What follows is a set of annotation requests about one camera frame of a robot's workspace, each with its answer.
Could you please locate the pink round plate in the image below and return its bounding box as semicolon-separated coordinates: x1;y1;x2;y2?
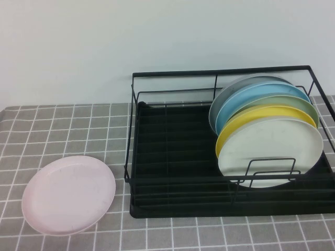
21;155;117;236

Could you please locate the grey round plate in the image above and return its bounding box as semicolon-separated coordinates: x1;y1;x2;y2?
208;75;294;131

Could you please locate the blue round plate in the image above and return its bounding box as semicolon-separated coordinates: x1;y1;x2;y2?
215;81;312;136

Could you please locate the yellow round plate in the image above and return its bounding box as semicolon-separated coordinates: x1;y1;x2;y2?
215;105;318;159

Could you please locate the white round plate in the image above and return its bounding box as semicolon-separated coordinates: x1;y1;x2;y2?
217;118;325;189

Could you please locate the green round plate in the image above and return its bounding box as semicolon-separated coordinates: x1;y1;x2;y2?
225;95;320;129

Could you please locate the black plastic drip tray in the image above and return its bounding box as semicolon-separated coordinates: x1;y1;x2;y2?
129;100;335;218

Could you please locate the grey checked tablecloth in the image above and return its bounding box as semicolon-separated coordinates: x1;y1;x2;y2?
0;95;335;251

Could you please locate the black wire dish rack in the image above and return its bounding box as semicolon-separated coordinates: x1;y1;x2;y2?
123;65;335;205

